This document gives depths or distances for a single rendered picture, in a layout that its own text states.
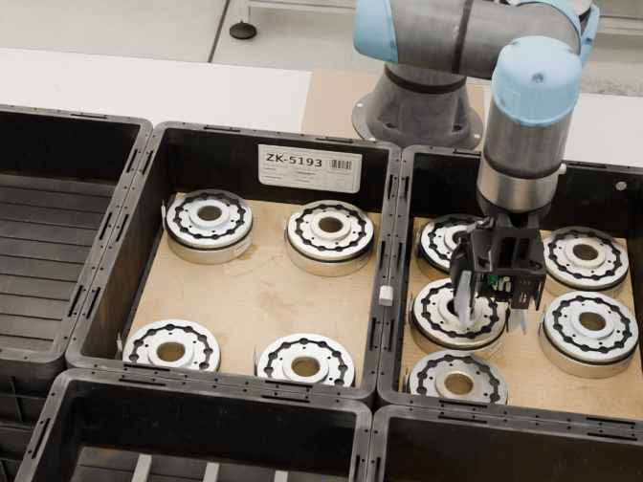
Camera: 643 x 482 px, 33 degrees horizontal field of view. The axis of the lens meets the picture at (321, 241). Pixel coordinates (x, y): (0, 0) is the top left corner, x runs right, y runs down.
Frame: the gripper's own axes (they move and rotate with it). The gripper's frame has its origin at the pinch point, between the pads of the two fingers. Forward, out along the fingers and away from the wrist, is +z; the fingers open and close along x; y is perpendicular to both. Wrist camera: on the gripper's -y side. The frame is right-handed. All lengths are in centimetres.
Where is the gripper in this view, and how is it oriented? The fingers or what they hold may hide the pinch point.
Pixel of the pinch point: (487, 317)
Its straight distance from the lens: 123.5
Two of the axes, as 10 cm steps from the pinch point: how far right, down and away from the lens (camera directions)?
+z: -0.3, 7.4, 6.7
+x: 10.0, 0.5, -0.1
